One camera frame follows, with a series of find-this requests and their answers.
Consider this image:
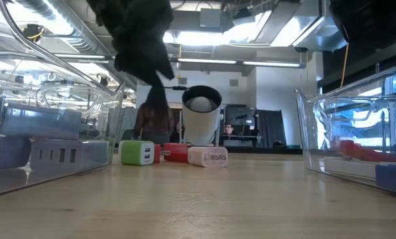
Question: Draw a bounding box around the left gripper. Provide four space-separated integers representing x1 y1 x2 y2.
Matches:
86 0 176 86

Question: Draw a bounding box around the white cylindrical cup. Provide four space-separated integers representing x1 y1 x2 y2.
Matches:
180 84 224 147

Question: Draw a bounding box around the red wall charger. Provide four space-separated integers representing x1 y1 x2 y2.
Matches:
153 144 163 164
161 143 190 164

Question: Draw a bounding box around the large green USB charger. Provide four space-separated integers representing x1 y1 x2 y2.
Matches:
118 139 155 167

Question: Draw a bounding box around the pink USB wall charger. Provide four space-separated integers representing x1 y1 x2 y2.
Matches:
187 146 229 169

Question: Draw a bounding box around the lavender multiport USB charger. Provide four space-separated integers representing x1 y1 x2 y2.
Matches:
29 138 109 171

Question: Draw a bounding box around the lavender wall charger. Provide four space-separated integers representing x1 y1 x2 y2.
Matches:
1 104 83 141

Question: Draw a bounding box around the small purple wall charger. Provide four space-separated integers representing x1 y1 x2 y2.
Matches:
0 133 33 171

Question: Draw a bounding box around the white printed card box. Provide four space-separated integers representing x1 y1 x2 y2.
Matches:
324 156 377 179

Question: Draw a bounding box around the red printed card box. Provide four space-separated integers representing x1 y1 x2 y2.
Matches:
337 139 396 163

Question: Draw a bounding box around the ceiling light tube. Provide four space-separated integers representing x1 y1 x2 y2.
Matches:
176 58 237 65
53 52 115 60
242 60 301 68

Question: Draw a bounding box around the gray curtain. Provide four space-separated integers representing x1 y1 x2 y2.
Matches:
117 106 137 142

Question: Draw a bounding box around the bright ceiling light panel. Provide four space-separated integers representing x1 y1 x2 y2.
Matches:
164 23 271 47

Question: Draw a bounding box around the gray ceiling box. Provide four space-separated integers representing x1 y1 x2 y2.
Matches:
199 7 223 29

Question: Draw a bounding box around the black monitor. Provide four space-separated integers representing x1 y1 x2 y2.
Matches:
224 104 257 127

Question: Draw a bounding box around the gray desk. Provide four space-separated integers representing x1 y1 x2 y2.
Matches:
222 134 261 149

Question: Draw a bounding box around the dark curtain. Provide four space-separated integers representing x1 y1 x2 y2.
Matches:
255 109 287 149

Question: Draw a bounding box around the clear plastic bin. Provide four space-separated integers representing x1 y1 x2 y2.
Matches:
295 59 396 199
0 0 125 200

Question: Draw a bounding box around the black device yellow cable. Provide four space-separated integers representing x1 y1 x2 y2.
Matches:
22 23 46 42

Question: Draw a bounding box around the black table frame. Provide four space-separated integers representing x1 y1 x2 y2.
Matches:
226 145 304 155

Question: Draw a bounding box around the large silver duct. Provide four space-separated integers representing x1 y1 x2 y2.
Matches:
270 0 348 52

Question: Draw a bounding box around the yellow hanging cable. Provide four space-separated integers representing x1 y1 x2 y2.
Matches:
340 42 350 88

